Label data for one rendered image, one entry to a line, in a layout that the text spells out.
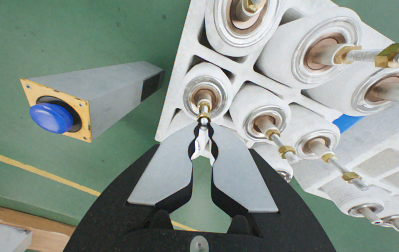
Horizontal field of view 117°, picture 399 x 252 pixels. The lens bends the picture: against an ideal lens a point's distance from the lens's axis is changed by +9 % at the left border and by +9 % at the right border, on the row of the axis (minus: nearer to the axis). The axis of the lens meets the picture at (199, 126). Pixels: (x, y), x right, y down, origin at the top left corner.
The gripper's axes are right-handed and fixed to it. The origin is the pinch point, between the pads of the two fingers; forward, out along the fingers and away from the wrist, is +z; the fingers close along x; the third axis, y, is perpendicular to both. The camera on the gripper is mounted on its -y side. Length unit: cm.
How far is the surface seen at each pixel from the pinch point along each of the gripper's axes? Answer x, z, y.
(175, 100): -6.9, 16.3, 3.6
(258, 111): 9.1, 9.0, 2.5
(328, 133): 22.7, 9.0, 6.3
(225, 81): 3.0, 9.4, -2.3
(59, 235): -135, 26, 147
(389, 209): 55, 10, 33
